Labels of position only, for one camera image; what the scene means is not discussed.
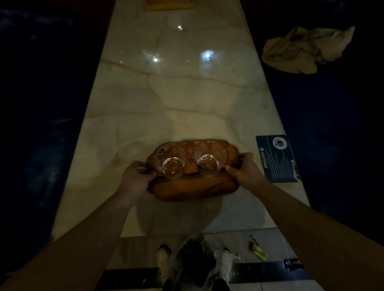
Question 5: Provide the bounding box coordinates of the small dark object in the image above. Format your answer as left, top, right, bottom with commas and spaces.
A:
284, 258, 304, 270

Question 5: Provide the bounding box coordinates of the person's right hand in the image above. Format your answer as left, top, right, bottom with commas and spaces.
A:
225, 152, 270, 198

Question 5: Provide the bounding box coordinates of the brown wooden tray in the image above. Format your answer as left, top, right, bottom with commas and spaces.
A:
146, 139, 242, 202

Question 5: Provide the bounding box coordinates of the person's right forearm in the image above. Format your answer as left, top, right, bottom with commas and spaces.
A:
254, 182, 384, 291

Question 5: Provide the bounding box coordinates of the person's left hand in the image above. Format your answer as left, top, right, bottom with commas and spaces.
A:
116, 161, 157, 208

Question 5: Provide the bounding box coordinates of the light wooden board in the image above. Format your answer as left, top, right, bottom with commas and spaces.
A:
145, 0, 195, 11

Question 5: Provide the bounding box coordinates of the person's left forearm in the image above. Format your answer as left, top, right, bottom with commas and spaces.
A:
0, 192, 134, 291

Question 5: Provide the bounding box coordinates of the crumpled beige cloth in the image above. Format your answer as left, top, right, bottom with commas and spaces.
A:
261, 26, 356, 75

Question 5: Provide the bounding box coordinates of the person's left white shoe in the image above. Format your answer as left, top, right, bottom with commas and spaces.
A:
157, 244, 173, 285

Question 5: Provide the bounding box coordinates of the person's right white shoe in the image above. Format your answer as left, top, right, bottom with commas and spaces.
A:
215, 247, 241, 284

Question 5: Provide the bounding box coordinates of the blue printed card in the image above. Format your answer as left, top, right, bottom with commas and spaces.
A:
256, 135, 302, 183

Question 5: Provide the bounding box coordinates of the yellow green scrap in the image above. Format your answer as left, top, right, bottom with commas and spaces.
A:
248, 235, 268, 261

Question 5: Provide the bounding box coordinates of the person's white shoe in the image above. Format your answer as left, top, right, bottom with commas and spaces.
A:
215, 247, 241, 284
157, 244, 173, 285

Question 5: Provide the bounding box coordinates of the clear drinking glass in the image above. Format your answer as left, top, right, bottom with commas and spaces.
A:
154, 142, 188, 180
193, 140, 228, 177

